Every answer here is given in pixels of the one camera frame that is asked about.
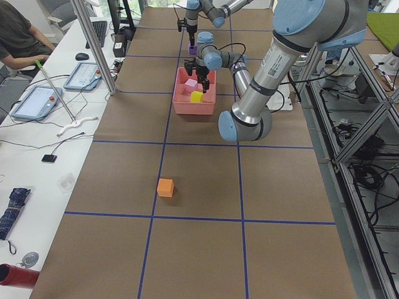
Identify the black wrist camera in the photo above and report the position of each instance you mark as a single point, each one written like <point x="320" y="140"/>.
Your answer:
<point x="181" y="23"/>
<point x="190" y="66"/>

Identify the small black box device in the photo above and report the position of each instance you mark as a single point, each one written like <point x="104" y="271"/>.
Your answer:
<point x="49" y="158"/>

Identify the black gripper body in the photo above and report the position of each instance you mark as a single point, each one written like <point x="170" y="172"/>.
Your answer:
<point x="201" y="71"/>
<point x="191" y="30"/>

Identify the purple foam block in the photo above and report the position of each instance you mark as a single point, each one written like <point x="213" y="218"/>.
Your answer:
<point x="192" y="49"/>

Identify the round metal disc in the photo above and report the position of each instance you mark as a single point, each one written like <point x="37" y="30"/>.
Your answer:
<point x="29" y="260"/>

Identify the seated person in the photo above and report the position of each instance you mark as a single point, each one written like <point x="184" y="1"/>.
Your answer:
<point x="22" y="44"/>

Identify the yellow foam block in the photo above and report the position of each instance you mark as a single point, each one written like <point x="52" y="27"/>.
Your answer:
<point x="196" y="97"/>

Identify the red cylinder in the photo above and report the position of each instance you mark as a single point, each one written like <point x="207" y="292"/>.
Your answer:
<point x="14" y="276"/>

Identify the teach pendant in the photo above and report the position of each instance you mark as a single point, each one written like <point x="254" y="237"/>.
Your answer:
<point x="36" y="105"/>
<point x="85" y="77"/>

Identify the pink plastic bin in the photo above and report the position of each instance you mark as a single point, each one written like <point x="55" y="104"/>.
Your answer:
<point x="188" y="96"/>

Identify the near teach pendant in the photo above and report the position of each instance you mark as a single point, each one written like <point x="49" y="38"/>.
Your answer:
<point x="36" y="105"/>

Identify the aluminium side rail frame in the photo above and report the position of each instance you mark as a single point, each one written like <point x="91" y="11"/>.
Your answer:
<point x="352" y="117"/>

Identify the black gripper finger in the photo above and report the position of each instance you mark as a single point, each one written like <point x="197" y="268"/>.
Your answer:
<point x="205" y="85"/>
<point x="192" y="40"/>

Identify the aluminium frame post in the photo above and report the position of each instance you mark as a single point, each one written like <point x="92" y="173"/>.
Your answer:
<point x="94" y="44"/>

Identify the folded dark blue umbrella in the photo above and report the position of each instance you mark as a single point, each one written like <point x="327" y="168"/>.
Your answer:
<point x="17" y="201"/>

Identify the far teach pendant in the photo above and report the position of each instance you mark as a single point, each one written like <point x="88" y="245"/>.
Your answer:
<point x="85" y="77"/>

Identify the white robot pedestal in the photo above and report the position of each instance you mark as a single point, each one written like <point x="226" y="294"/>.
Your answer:
<point x="281" y="100"/>

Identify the orange foam block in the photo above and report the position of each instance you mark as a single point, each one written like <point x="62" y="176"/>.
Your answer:
<point x="165" y="187"/>

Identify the black box with label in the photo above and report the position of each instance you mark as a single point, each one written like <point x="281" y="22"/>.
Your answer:
<point x="122" y="40"/>

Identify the black keyboard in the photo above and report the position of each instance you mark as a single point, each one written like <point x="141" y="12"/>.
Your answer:
<point x="100" y="28"/>

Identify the black computer mouse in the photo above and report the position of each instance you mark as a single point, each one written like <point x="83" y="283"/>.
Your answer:
<point x="81" y="56"/>

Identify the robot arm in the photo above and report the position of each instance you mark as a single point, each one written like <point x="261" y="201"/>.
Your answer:
<point x="217" y="15"/>
<point x="298" y="25"/>

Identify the green tipped metal rod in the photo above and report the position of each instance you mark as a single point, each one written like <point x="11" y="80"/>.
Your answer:
<point x="75" y="123"/>

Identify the light pink foam block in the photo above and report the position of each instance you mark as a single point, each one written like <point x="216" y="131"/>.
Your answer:
<point x="190" y="85"/>

